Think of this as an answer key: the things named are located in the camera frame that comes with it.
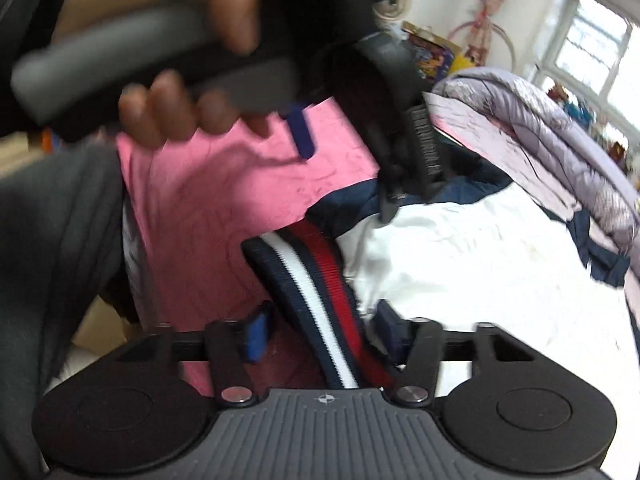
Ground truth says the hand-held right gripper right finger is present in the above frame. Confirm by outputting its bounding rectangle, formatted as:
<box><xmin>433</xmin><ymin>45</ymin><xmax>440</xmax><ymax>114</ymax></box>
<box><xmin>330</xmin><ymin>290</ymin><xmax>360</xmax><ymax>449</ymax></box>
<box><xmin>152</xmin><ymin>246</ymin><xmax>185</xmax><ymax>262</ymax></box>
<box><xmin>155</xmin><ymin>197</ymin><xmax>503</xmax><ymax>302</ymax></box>
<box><xmin>372</xmin><ymin>300</ymin><xmax>536</xmax><ymax>407</ymax></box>

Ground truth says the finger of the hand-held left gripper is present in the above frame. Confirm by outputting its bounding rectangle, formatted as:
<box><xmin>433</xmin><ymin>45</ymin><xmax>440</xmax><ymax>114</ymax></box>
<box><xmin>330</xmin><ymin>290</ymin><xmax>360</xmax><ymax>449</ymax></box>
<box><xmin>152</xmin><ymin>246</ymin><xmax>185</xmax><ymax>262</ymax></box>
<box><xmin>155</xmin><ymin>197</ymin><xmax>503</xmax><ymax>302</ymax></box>
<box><xmin>376</xmin><ymin>180</ymin><xmax>407</xmax><ymax>226</ymax></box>
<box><xmin>280</xmin><ymin>102</ymin><xmax>317</xmax><ymax>162</ymax></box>

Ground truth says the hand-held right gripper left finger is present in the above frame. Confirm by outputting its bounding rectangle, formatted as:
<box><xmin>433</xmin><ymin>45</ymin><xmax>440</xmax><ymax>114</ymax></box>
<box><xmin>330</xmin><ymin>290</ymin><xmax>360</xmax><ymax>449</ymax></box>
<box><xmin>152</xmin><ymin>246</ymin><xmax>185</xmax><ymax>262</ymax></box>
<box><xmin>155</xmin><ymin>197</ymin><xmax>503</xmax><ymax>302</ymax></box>
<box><xmin>118</xmin><ymin>301</ymin><xmax>276</xmax><ymax>407</ymax></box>

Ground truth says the white and navy jacket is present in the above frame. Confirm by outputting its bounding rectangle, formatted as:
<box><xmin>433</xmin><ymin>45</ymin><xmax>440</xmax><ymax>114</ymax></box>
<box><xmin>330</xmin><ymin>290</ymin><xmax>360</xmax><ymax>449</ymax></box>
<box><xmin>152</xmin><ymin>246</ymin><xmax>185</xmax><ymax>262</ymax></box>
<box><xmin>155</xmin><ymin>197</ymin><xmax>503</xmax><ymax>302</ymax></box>
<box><xmin>240</xmin><ymin>160</ymin><xmax>640</xmax><ymax>477</ymax></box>

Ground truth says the person's left forearm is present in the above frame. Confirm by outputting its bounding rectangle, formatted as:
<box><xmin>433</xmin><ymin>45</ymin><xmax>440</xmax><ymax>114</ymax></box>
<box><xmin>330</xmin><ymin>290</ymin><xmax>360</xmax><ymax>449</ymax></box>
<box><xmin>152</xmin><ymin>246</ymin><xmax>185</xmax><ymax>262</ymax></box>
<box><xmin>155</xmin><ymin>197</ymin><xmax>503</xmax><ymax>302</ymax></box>
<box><xmin>0</xmin><ymin>0</ymin><xmax>96</xmax><ymax>136</ymax></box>

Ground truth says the electric fan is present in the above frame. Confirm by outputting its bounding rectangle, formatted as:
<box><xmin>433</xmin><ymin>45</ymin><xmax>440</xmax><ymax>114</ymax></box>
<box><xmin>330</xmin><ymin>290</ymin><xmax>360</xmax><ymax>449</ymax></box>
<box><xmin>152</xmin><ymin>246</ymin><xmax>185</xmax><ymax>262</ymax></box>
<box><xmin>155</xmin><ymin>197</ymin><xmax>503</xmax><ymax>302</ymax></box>
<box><xmin>372</xmin><ymin>0</ymin><xmax>412</xmax><ymax>26</ymax></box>

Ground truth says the pink printed blanket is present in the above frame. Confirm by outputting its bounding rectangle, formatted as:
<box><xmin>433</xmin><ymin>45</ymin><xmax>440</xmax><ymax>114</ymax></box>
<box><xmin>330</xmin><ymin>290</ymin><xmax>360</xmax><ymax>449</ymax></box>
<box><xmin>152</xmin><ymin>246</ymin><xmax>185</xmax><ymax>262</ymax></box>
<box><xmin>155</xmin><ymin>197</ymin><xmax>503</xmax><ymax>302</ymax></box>
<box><xmin>116</xmin><ymin>99</ymin><xmax>382</xmax><ymax>397</ymax></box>

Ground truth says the colourful printed box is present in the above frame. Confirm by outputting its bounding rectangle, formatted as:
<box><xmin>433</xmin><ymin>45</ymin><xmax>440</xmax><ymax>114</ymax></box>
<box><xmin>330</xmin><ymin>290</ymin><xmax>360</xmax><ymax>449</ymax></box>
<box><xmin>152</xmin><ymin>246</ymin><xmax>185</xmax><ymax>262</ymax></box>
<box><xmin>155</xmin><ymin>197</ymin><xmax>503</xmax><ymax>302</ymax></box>
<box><xmin>400</xmin><ymin>21</ymin><xmax>463</xmax><ymax>85</ymax></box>

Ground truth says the lavender quilt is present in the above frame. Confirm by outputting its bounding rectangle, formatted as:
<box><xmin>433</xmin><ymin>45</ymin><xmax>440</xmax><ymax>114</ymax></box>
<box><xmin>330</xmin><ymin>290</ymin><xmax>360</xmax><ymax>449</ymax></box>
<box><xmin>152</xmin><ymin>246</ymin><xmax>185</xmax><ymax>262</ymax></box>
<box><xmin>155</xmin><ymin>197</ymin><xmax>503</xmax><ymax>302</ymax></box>
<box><xmin>431</xmin><ymin>67</ymin><xmax>640</xmax><ymax>281</ymax></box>

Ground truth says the hoop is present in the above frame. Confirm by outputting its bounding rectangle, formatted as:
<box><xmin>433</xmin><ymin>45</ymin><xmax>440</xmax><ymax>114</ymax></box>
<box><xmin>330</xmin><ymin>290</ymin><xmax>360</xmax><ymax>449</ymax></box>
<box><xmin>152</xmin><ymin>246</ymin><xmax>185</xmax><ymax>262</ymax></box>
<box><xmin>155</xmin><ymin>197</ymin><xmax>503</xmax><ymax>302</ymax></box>
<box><xmin>447</xmin><ymin>14</ymin><xmax>517</xmax><ymax>72</ymax></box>

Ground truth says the person's grey clothing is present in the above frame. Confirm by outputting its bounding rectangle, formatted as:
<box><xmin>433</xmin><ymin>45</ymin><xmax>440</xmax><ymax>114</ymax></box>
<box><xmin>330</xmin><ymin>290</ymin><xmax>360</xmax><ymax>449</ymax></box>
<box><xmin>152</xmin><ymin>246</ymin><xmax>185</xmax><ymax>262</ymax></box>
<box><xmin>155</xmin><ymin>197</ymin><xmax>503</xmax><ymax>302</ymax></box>
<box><xmin>0</xmin><ymin>146</ymin><xmax>141</xmax><ymax>480</ymax></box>

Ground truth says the row of windowsill trinkets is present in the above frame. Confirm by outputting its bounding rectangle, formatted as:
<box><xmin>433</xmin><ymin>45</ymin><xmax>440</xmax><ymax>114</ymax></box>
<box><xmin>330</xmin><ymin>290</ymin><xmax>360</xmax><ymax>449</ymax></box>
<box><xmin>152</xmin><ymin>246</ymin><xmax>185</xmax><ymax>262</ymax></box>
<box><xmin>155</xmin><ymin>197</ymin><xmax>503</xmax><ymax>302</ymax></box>
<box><xmin>546</xmin><ymin>80</ymin><xmax>640</xmax><ymax>181</ymax></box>

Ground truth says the window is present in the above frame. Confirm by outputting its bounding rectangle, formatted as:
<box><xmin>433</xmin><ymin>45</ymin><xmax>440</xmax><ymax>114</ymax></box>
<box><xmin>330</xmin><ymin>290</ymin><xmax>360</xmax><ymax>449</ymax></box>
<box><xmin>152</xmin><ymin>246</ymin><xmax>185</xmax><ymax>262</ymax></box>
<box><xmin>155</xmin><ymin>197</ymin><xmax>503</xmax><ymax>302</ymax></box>
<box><xmin>529</xmin><ymin>0</ymin><xmax>640</xmax><ymax>126</ymax></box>

